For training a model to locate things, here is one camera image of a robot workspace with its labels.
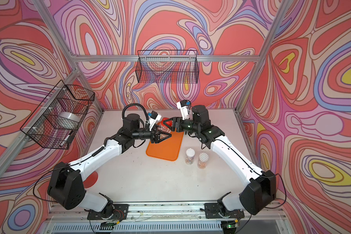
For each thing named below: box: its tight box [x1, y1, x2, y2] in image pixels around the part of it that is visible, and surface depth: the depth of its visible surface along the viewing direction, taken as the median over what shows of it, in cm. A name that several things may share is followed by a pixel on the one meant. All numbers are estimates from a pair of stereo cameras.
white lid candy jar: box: [185, 147, 196, 165], surface depth 86 cm
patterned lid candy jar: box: [198, 152, 210, 170], surface depth 84 cm
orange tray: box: [146, 131, 185, 162], surface depth 97 cm
